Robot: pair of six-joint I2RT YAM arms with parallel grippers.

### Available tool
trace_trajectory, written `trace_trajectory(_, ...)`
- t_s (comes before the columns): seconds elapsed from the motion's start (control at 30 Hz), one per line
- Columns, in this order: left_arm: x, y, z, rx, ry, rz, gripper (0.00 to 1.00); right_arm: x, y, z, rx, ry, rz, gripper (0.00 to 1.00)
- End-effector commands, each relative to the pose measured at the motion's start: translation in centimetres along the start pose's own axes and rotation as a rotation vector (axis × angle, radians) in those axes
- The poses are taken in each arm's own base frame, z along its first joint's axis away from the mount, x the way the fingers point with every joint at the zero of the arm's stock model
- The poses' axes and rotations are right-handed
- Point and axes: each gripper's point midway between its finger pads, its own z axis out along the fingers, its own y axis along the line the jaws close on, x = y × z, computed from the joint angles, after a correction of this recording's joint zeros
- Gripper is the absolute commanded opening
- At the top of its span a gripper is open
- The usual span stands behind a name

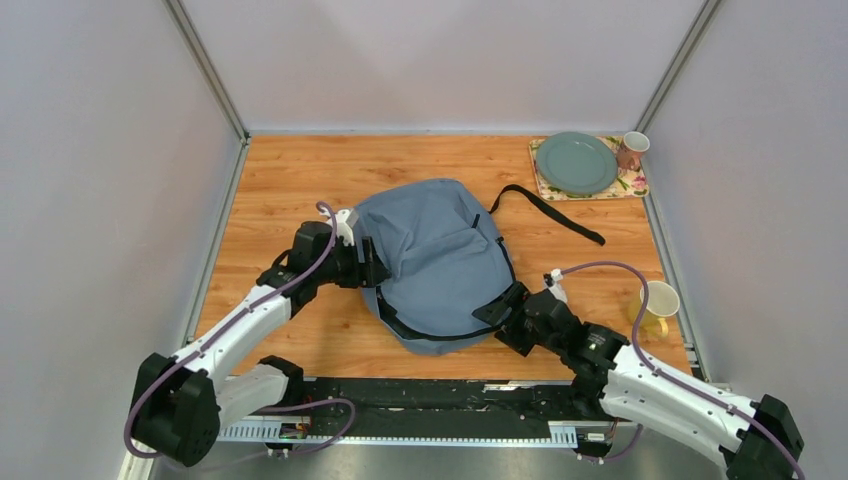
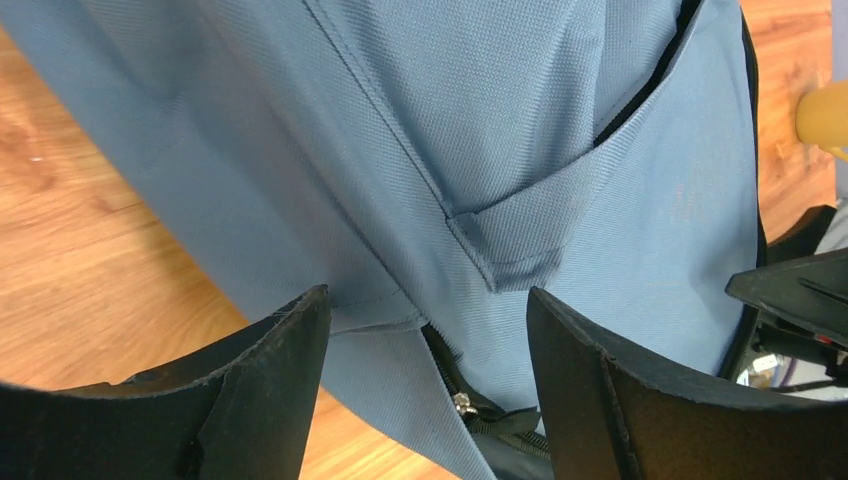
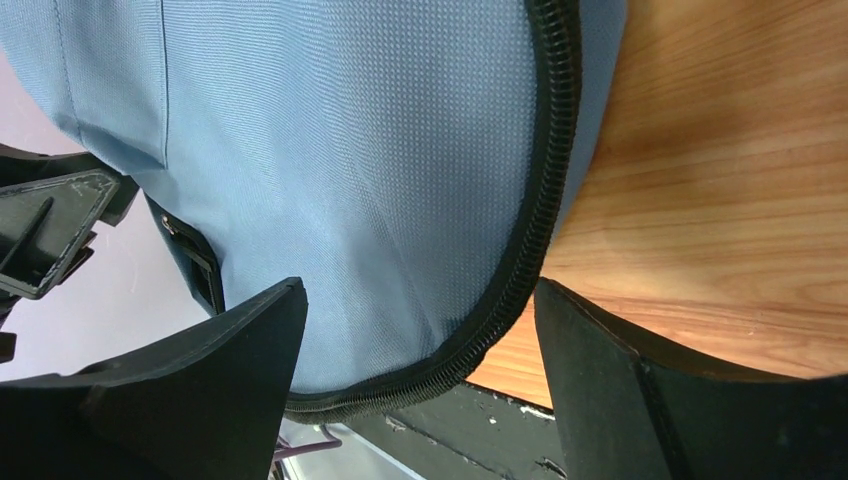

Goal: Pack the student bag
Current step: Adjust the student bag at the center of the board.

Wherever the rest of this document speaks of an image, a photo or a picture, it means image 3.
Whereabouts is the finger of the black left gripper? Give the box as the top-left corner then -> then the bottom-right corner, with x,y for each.
1,145 -> 138,300

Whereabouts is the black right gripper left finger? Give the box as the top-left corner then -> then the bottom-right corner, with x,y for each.
1,278 -> 308,479

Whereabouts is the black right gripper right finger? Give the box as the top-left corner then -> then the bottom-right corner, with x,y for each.
534,278 -> 847,479

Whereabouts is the blue-grey student backpack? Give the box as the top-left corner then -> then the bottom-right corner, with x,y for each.
1,1 -> 628,423

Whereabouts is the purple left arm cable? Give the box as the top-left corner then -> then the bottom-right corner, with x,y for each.
271,423 -> 344,465

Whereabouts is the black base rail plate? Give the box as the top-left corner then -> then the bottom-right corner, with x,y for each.
346,383 -> 567,480

